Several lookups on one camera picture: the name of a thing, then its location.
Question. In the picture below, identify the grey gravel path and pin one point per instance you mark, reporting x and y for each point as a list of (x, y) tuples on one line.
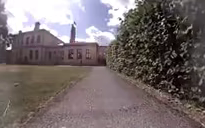
[(103, 100)]

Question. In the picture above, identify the yellow building with chimney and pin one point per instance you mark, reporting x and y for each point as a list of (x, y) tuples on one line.
[(53, 50)]

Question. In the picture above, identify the tall green hedge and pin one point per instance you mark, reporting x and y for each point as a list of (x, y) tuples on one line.
[(156, 43)]

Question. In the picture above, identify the dry grass lawn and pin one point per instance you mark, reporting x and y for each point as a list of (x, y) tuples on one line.
[(26, 83)]

